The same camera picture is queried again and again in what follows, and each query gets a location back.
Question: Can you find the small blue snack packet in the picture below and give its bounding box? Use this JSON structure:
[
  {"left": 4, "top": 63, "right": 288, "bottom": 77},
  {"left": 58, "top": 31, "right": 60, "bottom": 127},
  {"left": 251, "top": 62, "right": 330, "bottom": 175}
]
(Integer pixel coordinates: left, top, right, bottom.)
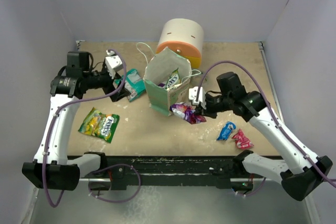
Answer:
[{"left": 216, "top": 121, "right": 236, "bottom": 141}]

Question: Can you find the purple berry candy bag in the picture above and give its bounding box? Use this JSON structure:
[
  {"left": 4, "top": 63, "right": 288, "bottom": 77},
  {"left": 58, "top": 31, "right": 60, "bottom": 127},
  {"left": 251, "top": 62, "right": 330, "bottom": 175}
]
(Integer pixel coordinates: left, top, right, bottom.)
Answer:
[{"left": 170, "top": 102, "right": 206, "bottom": 124}]

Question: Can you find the small red snack packet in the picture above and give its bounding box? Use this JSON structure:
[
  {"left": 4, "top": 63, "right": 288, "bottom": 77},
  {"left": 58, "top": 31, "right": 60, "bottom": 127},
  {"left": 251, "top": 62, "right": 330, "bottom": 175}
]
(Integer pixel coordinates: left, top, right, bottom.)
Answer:
[{"left": 232, "top": 129, "right": 254, "bottom": 150}]

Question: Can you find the green Fresh paper bag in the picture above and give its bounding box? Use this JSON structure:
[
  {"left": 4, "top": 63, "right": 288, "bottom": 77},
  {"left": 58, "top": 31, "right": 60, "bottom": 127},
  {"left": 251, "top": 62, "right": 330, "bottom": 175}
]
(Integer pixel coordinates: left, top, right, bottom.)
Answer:
[{"left": 143, "top": 47, "right": 202, "bottom": 116}]

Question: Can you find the green Foxs candy bag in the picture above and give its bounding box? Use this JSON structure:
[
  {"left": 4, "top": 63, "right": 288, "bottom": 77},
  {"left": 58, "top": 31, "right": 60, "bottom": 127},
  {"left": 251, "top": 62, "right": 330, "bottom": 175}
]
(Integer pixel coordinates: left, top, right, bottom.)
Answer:
[{"left": 166, "top": 68, "right": 181, "bottom": 89}]

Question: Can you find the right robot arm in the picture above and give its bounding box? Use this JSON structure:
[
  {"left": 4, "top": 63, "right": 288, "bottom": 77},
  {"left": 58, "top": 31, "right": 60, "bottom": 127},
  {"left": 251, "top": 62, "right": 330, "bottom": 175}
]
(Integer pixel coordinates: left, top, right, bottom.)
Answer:
[{"left": 192, "top": 72, "right": 333, "bottom": 201}]

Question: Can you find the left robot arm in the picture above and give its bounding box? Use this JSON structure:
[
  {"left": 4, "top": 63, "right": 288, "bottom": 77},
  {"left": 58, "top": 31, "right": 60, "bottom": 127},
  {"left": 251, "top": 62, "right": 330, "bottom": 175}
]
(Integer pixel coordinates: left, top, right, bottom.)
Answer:
[{"left": 22, "top": 49, "right": 126, "bottom": 191}]

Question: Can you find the large green Foxs bag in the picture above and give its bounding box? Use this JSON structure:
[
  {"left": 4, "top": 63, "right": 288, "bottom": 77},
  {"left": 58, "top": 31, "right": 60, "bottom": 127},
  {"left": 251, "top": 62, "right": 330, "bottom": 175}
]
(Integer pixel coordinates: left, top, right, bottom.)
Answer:
[{"left": 78, "top": 107, "right": 120, "bottom": 143}]

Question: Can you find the teal snack packet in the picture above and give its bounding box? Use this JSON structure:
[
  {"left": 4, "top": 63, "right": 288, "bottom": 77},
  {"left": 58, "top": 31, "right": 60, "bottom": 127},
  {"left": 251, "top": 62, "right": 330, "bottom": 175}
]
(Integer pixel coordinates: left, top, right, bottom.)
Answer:
[{"left": 124, "top": 69, "right": 145, "bottom": 102}]

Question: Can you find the pastel mini drawer cabinet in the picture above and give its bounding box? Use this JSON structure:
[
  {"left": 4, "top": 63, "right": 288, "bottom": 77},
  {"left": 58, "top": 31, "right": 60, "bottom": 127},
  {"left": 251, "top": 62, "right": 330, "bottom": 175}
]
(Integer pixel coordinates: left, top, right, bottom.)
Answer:
[{"left": 156, "top": 18, "right": 204, "bottom": 69}]

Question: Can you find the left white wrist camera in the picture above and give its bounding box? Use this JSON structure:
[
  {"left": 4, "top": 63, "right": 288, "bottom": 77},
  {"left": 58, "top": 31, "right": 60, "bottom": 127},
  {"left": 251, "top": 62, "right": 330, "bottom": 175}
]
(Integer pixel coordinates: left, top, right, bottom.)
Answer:
[{"left": 104, "top": 49, "right": 123, "bottom": 79}]

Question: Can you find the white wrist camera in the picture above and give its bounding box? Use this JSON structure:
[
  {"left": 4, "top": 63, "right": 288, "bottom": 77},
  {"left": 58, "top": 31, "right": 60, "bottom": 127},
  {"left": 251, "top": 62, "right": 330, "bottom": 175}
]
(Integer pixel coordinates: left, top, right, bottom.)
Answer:
[
  {"left": 104, "top": 49, "right": 123, "bottom": 79},
  {"left": 188, "top": 87, "right": 206, "bottom": 109}
]

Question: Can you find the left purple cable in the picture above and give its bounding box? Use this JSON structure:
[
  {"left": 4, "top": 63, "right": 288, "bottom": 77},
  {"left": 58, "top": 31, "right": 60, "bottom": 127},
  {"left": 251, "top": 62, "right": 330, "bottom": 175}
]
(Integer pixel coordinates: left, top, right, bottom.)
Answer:
[{"left": 41, "top": 49, "right": 127, "bottom": 208}]

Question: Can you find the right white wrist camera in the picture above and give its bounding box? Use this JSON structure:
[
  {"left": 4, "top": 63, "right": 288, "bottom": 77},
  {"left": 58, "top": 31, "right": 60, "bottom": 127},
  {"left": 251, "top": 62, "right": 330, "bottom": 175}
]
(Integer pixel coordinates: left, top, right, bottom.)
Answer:
[{"left": 188, "top": 87, "right": 206, "bottom": 109}]

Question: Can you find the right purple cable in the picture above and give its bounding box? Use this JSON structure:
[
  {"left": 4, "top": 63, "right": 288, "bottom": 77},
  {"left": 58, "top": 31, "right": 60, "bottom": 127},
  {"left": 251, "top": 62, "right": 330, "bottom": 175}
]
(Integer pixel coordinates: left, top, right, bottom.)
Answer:
[{"left": 196, "top": 60, "right": 336, "bottom": 183}]

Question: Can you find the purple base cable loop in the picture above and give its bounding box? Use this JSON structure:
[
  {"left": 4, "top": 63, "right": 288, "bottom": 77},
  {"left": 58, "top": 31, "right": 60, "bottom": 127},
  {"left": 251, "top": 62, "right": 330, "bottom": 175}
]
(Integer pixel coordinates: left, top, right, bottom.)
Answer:
[{"left": 88, "top": 164, "right": 142, "bottom": 204}]

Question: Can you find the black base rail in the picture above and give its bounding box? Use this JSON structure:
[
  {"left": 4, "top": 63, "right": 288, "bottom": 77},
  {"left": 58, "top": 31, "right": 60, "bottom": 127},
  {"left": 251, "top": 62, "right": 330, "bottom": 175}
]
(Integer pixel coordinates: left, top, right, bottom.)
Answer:
[{"left": 76, "top": 153, "right": 266, "bottom": 190}]

